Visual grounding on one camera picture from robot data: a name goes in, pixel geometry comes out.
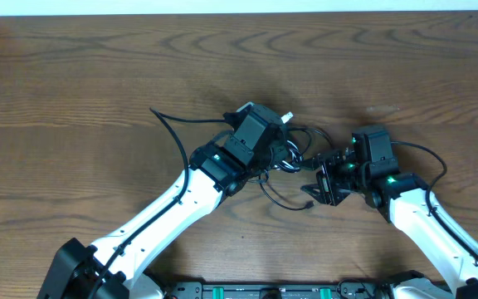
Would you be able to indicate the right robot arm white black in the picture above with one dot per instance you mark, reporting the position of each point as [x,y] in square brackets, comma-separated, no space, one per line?
[408,203]

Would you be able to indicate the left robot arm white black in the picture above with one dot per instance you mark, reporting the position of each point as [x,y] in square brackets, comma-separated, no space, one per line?
[113,266]

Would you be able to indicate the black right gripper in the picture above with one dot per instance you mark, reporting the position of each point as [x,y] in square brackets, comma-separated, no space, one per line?
[327,160]

